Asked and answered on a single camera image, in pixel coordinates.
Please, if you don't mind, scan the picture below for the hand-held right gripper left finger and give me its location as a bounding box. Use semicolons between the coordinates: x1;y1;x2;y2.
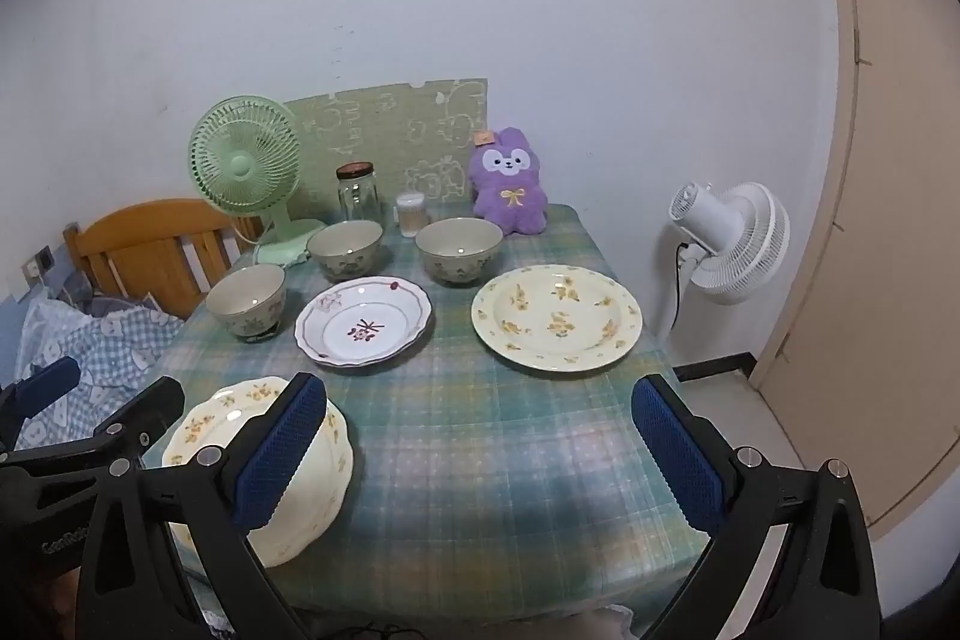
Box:
75;372;331;640

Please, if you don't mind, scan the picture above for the purple plush toy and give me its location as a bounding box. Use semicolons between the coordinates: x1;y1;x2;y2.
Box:
469;126;552;236

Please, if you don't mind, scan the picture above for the white fan cable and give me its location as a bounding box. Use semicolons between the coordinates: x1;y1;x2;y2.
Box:
229;218;316;270

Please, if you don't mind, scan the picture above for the cotton swab container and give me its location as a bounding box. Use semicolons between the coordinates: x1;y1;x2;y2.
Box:
395;194;426;238

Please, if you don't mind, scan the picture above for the green patterned board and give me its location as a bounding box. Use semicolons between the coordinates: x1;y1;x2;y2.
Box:
283;79;490;221

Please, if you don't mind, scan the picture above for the glass jar with brown lid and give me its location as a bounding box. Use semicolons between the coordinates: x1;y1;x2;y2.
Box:
335;161;380;229

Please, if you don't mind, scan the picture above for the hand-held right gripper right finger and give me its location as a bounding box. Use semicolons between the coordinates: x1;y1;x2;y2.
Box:
632;374;880;640

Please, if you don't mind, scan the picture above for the scalloped cream yellow-flower plate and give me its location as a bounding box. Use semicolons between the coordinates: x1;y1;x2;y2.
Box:
161;376;355;570

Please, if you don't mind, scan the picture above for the white plate with red pattern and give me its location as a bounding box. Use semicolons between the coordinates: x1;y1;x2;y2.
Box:
293;276;435;369

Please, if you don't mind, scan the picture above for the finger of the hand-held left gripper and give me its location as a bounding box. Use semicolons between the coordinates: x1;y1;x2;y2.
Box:
0;376;186;513
0;355;82;453

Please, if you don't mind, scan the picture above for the large cream yellow-flower plate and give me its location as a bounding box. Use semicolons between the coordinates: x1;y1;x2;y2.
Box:
471;265;644;375

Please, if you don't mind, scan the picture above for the black fan cable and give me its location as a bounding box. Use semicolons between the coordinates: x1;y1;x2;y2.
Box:
673;241;692;327

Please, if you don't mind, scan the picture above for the small floral ceramic bowl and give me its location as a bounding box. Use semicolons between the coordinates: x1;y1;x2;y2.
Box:
205;263;288;342

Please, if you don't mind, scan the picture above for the green desk fan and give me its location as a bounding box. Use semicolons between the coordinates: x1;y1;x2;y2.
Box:
187;96;329;270

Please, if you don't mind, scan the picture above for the blue checkered blanket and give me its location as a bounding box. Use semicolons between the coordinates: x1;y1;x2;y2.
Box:
0;291;188;453

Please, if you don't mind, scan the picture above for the beige door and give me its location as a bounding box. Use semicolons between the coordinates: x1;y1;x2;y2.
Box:
750;0;960;536

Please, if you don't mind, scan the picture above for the white standing fan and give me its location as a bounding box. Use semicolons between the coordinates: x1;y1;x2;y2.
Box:
652;181;792;341

